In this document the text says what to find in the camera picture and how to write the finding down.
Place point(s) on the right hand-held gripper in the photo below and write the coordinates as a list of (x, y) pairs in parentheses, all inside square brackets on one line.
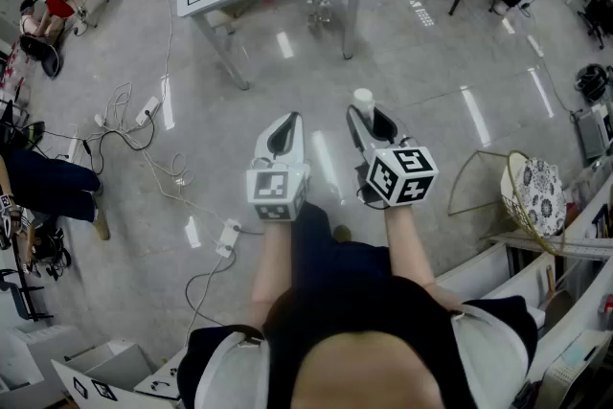
[(402, 172)]

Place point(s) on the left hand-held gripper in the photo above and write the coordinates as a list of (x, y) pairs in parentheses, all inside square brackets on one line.
[(268, 187)]

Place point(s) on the small white cylinder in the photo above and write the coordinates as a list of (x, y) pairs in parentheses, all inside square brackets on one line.
[(363, 98)]

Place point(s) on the person's left forearm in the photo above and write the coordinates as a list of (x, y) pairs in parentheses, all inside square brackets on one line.
[(270, 263)]

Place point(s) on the person's right forearm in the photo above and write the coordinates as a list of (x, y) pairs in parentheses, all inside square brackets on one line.
[(407, 244)]

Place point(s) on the person's shoe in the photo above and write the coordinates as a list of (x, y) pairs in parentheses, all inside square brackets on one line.
[(342, 233)]

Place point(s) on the white power strip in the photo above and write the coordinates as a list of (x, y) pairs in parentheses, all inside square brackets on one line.
[(228, 237), (147, 111)]

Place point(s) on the person's dark trousers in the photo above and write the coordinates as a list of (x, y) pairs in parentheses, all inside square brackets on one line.
[(335, 258)]

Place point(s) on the white shelf unit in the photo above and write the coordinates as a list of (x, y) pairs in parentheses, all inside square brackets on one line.
[(483, 268)]

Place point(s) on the black and white patterned cushion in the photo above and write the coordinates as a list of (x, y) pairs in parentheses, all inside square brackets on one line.
[(538, 196)]

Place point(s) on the person's black and white top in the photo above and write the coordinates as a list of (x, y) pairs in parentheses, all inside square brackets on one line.
[(359, 306)]

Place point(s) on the small white power adapter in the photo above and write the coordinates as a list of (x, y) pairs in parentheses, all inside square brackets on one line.
[(99, 120)]

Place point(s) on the grey computer case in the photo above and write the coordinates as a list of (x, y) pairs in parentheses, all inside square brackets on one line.
[(591, 134)]

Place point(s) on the white drawer cabinet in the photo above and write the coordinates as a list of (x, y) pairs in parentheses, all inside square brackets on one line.
[(120, 369)]

